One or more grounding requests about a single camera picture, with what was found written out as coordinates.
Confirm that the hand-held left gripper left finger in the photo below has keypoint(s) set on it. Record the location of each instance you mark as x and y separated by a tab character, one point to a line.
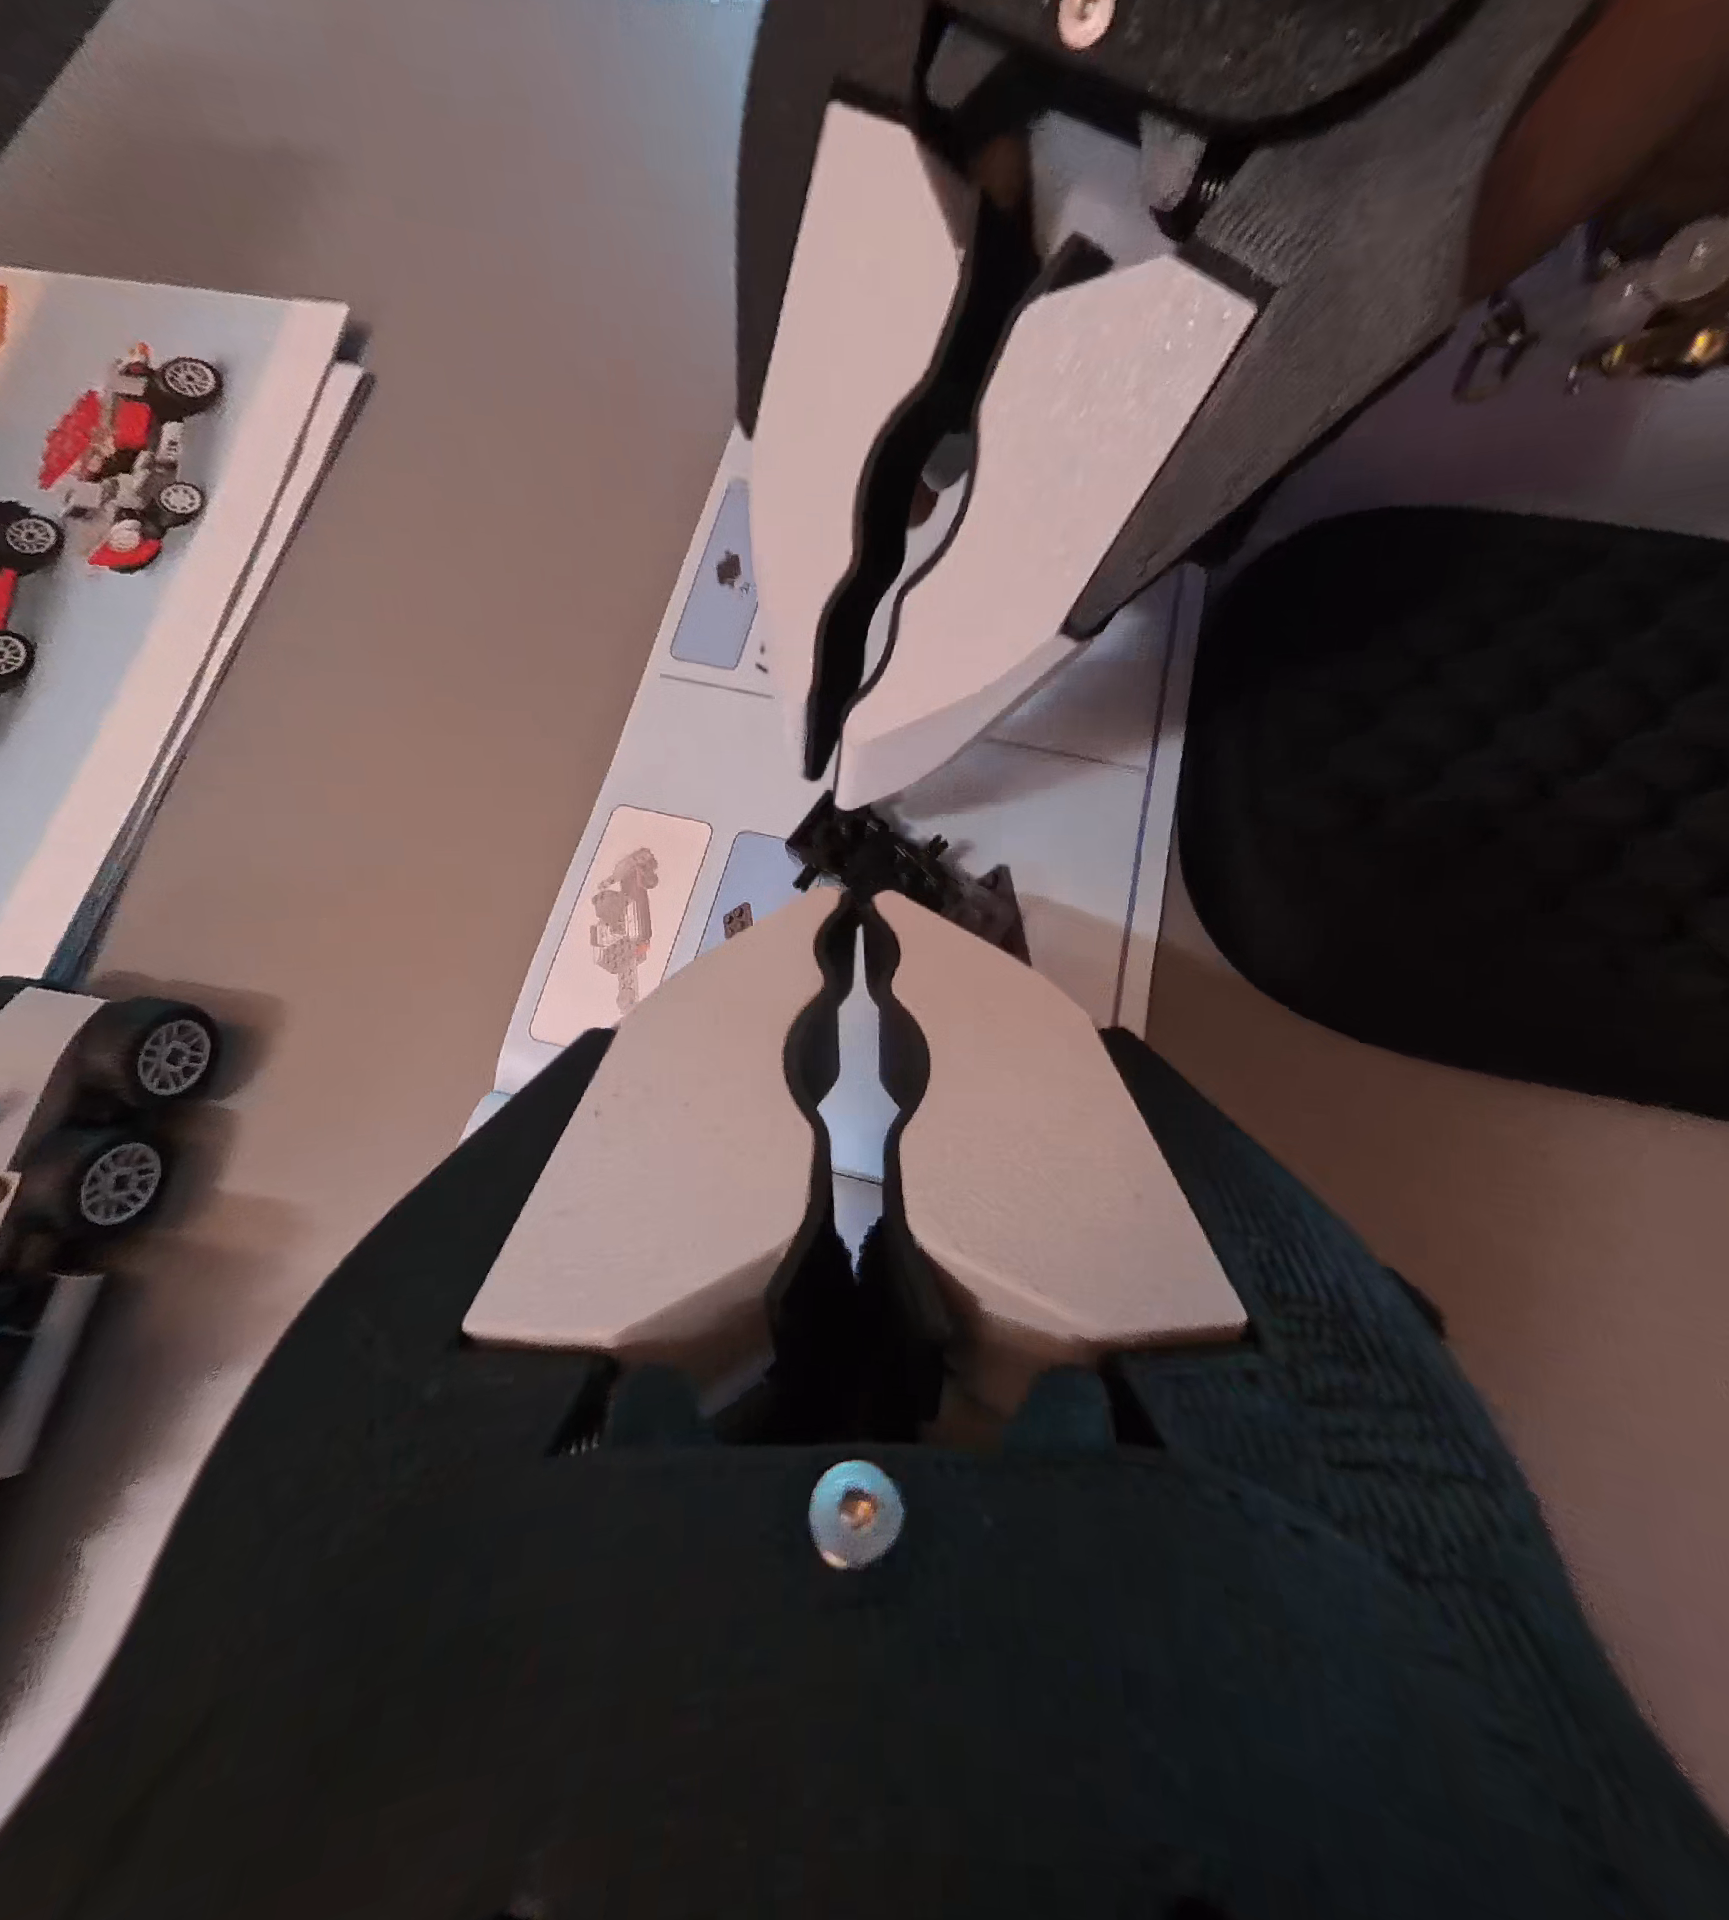
654	1201

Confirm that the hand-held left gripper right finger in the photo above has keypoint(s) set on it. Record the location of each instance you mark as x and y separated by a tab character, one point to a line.
1060	1201

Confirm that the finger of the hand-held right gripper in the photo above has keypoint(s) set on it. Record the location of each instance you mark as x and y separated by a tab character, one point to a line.
835	330
1106	420

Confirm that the black lego clip piece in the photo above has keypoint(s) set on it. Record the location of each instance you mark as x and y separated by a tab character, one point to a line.
939	880

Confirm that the small lego wheel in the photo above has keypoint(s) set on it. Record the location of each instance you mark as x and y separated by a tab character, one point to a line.
169	1050
115	1180

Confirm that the open lego instruction booklet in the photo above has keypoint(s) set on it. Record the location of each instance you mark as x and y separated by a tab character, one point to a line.
671	901

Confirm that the closed lego instruction booklet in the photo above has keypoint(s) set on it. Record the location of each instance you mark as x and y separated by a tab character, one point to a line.
174	540

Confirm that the person's right hand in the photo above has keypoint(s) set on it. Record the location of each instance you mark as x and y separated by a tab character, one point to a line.
1659	121

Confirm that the black quilted pad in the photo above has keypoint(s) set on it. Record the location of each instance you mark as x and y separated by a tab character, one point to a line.
1526	810

